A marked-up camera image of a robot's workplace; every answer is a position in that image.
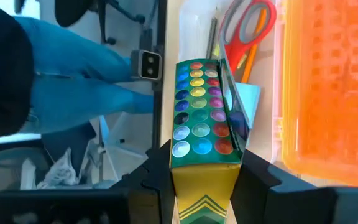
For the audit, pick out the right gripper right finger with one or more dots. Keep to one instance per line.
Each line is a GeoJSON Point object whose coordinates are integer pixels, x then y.
{"type": "Point", "coordinates": [284, 202]}

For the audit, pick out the green yellow crayon box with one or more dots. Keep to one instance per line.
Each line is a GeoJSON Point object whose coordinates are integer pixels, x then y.
{"type": "Point", "coordinates": [204, 124]}

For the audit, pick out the orange wooden pencil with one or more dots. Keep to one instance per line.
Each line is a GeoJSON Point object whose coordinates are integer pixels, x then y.
{"type": "Point", "coordinates": [249, 67]}

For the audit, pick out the grey table-level camera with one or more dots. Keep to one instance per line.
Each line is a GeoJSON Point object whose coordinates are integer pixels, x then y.
{"type": "Point", "coordinates": [146, 65]}

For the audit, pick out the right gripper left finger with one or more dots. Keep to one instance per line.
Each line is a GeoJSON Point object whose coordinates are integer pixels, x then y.
{"type": "Point", "coordinates": [141, 193]}

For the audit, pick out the person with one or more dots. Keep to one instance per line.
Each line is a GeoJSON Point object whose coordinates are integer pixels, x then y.
{"type": "Point", "coordinates": [73, 62]}

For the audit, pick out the small yellow eraser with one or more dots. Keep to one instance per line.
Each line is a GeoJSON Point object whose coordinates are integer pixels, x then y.
{"type": "Point", "coordinates": [216, 51]}

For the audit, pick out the clear pencil box orange lid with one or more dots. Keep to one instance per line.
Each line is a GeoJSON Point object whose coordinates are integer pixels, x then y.
{"type": "Point", "coordinates": [331, 93]}

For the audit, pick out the white plastic bag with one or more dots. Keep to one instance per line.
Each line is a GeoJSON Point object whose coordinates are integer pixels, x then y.
{"type": "Point", "coordinates": [61, 174]}

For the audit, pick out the blue sticky note pad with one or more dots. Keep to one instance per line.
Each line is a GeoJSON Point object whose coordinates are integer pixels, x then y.
{"type": "Point", "coordinates": [250, 99]}

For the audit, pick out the black office chair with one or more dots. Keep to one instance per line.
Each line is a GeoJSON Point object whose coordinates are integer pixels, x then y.
{"type": "Point", "coordinates": [73, 9]}

